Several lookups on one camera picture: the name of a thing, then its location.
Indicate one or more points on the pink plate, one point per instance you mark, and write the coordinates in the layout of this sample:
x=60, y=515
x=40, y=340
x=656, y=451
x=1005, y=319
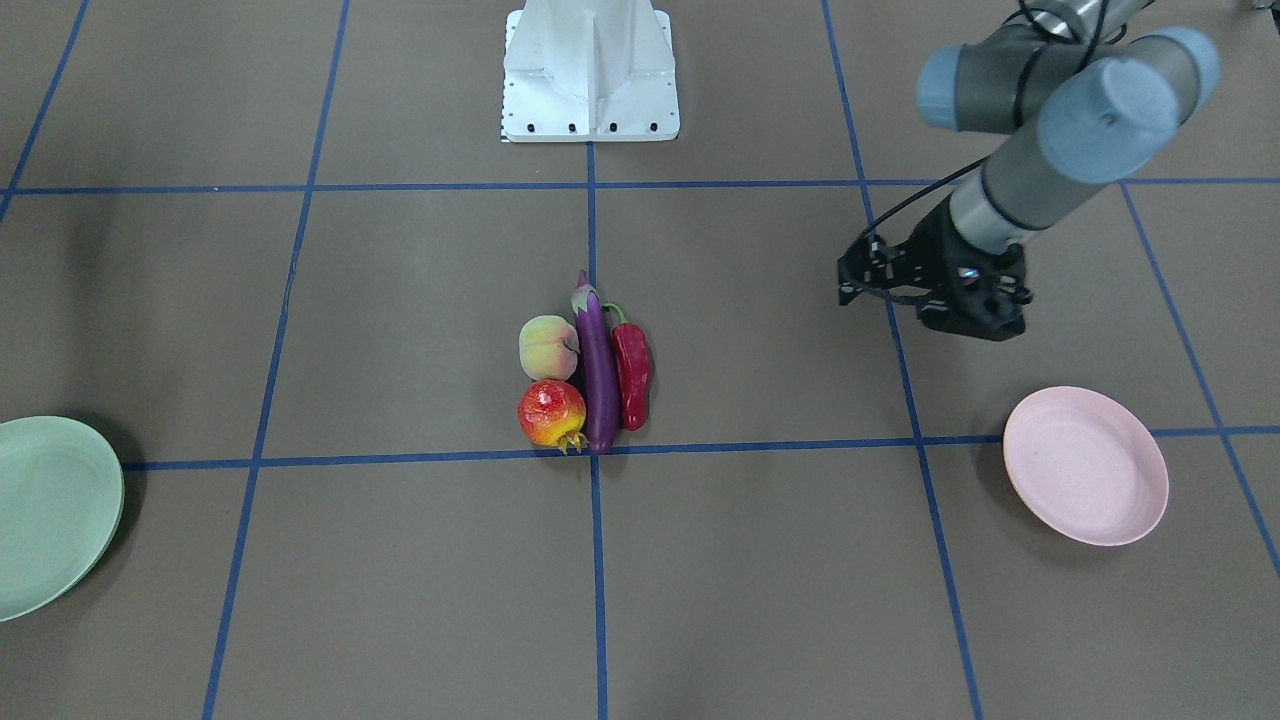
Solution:
x=1085, y=466

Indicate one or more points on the green plate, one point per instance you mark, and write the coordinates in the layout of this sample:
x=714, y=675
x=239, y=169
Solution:
x=62, y=498

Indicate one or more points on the white camera mast column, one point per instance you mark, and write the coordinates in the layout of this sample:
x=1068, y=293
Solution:
x=589, y=72

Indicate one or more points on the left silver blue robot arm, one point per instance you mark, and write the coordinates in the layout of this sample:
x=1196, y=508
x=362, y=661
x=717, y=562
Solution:
x=1078, y=110

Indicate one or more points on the yellow pink peach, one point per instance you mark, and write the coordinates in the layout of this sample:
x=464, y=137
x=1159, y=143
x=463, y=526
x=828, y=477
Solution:
x=548, y=348

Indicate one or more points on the purple eggplant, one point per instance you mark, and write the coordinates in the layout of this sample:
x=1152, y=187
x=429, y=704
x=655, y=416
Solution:
x=599, y=373

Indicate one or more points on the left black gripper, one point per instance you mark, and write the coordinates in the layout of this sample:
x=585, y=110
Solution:
x=931, y=246

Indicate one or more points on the red chili pepper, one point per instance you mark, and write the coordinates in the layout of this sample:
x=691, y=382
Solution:
x=633, y=361

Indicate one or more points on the red yellow pomegranate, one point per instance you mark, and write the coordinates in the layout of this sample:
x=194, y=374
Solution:
x=552, y=413

